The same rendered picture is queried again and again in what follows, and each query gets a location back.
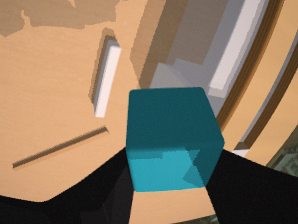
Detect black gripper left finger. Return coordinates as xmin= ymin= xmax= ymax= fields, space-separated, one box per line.
xmin=0 ymin=147 xmax=134 ymax=224

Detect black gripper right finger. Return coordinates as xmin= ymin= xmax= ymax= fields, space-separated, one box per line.
xmin=205 ymin=148 xmax=298 ymax=224

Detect small teal block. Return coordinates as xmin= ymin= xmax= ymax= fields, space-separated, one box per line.
xmin=125 ymin=87 xmax=225 ymax=192

